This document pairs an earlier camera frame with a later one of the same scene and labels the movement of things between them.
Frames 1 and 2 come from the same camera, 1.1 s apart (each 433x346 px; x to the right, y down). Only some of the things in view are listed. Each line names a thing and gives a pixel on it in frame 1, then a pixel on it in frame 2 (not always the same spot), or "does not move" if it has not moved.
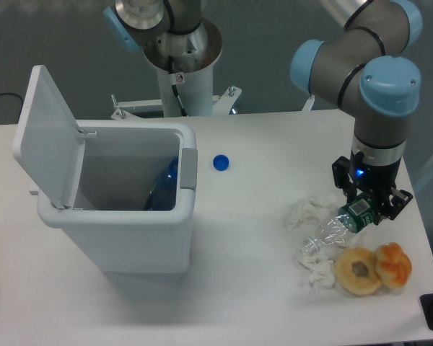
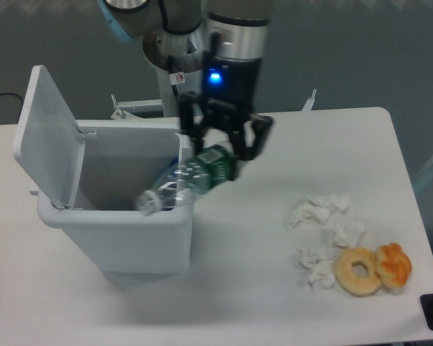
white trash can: x=120 y=161 does not move
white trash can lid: x=47 y=143 does not move
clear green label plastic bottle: x=356 y=214 → x=199 y=173
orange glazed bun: x=394 y=264 does not move
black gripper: x=377 y=180 → x=230 y=85
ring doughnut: x=358 y=285 does not move
